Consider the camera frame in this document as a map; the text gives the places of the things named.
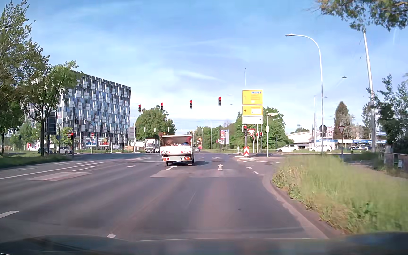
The large green tree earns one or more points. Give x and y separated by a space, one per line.
153 122

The white flatbed truck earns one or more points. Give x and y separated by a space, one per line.
177 148

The red and white striped bollard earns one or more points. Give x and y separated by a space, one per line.
246 151

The yellow and white direction sign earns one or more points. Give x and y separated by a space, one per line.
252 106

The give-way sign on post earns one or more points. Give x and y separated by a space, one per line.
341 130

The row of leafy trees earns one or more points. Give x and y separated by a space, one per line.
9 81

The road markings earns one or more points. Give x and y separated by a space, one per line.
1 215

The silver car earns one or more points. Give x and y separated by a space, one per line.
64 150

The tall grass verge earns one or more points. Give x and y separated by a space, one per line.
352 191

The fence with panels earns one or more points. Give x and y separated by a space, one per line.
406 162

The no-entry sign on post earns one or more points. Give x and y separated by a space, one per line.
92 136

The green trees behind junction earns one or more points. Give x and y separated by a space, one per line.
271 131

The white car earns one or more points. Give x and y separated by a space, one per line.
288 148
320 148

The grey asphalt road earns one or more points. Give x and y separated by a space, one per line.
175 202

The glass-fronted office building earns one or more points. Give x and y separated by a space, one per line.
97 109

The billboard on posts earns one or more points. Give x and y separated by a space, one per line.
224 136

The kerbed traffic island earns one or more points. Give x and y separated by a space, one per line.
250 158

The low commercial building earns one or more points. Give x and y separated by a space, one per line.
317 137

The straight grey pole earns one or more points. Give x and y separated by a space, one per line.
369 92

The car's own bonnet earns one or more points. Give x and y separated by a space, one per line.
204 246

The grass verge under trees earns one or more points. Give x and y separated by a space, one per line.
12 161

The tall dark conifer tree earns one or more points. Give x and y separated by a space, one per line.
342 118

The round sign on post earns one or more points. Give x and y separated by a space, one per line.
322 128

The white lorry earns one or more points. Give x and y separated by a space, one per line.
150 145

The dark parked car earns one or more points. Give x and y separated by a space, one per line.
359 147

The traffic light with give-way sign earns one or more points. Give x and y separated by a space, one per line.
245 133
71 136

